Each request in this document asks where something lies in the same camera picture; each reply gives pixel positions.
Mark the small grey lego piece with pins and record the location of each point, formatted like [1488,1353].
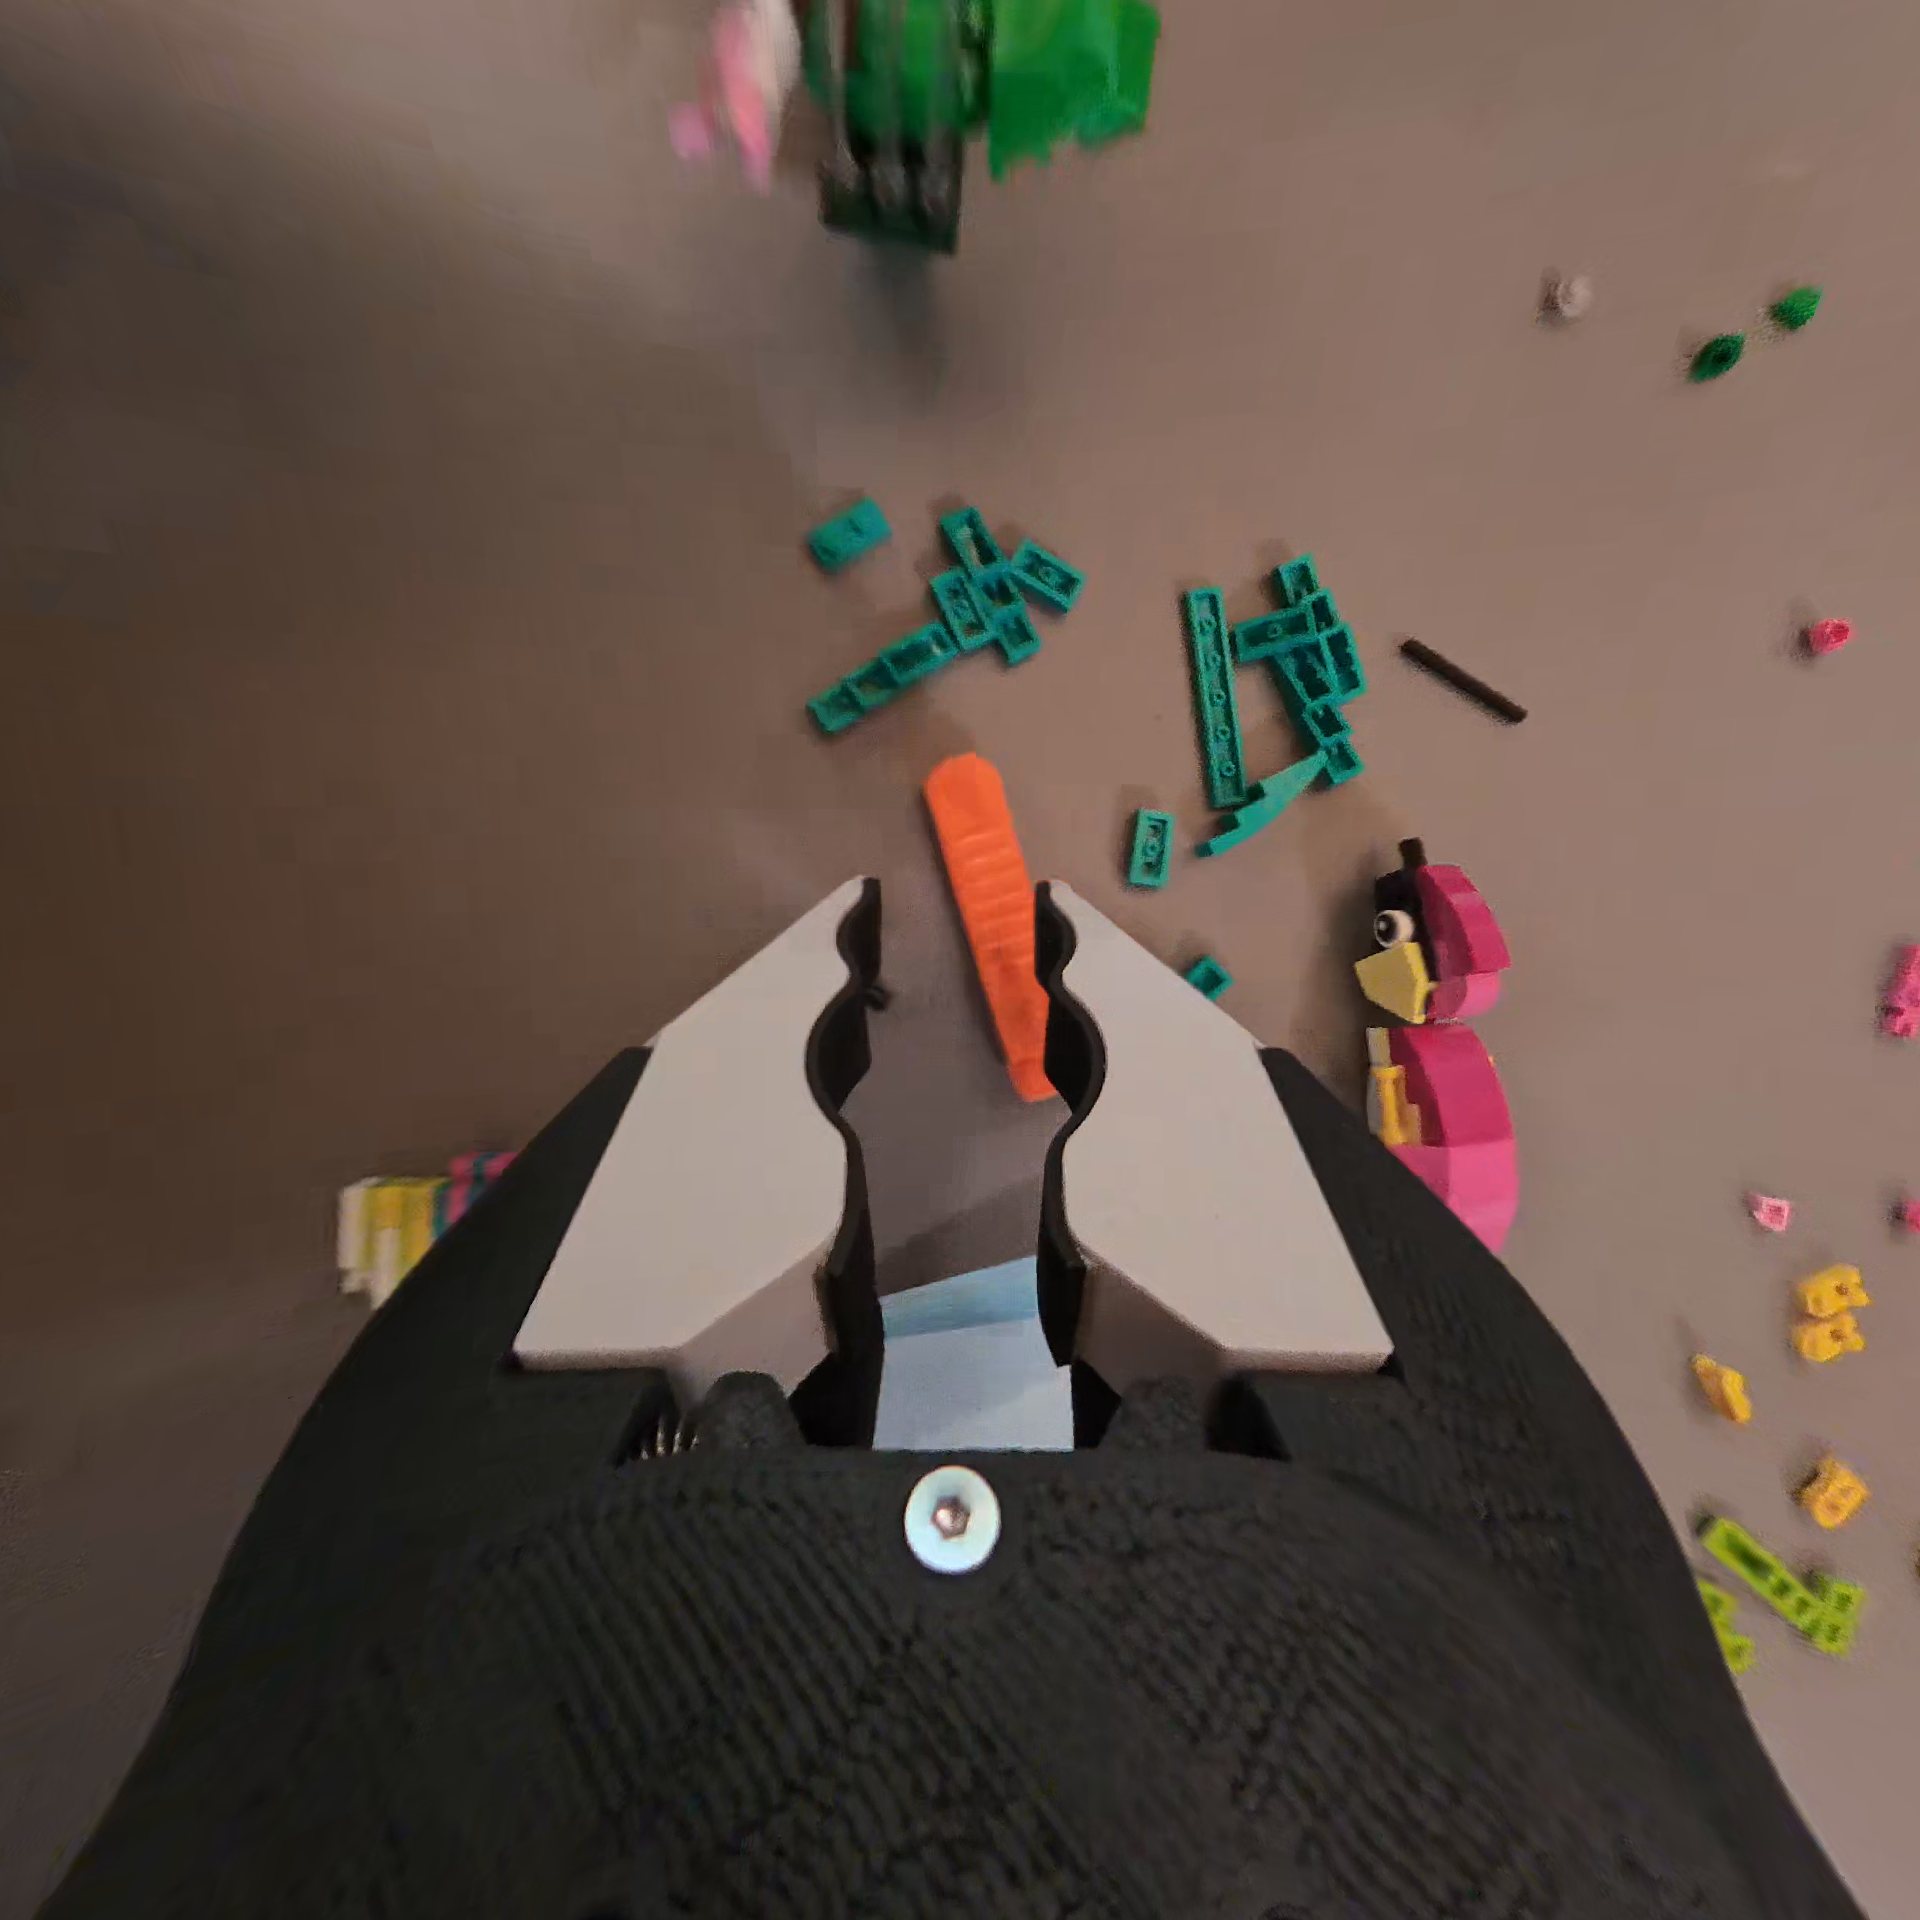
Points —
[1567,299]

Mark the yellow lego piece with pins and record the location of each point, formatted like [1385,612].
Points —
[1828,1313]
[1832,1492]
[1724,1389]

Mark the yellow and white lego build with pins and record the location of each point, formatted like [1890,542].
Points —
[399,1223]

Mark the light blue paper booklet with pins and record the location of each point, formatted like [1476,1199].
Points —
[968,1373]

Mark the green lego build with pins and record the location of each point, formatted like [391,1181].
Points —
[960,91]

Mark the pink lego bird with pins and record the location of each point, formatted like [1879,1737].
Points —
[1447,1079]

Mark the small pink lego piece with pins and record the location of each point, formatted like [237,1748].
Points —
[1769,1212]
[1826,637]
[1905,991]

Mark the pink lego flower piece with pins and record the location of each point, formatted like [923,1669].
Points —
[743,83]

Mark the lime green lego pieces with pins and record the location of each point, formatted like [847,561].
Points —
[1786,1589]

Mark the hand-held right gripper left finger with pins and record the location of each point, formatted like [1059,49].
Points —
[705,1185]

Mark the orange lego brick separator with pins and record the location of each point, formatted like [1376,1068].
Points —
[984,870]

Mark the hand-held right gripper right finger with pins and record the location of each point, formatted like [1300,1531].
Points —
[1201,1185]

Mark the pile of teal lego pieces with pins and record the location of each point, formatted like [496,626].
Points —
[1219,692]

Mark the dark green lego leaf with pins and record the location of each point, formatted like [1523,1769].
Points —
[1794,307]
[1715,358]

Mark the black lego axle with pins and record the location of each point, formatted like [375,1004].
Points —
[1464,683]

